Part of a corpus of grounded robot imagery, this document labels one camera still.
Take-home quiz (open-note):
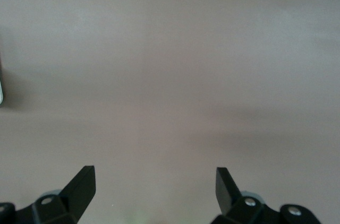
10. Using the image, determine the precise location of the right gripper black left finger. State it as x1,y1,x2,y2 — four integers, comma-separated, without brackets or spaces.
0,165,97,224

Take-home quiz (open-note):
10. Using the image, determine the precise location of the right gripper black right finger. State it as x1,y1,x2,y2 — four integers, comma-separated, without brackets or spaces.
211,167,322,224

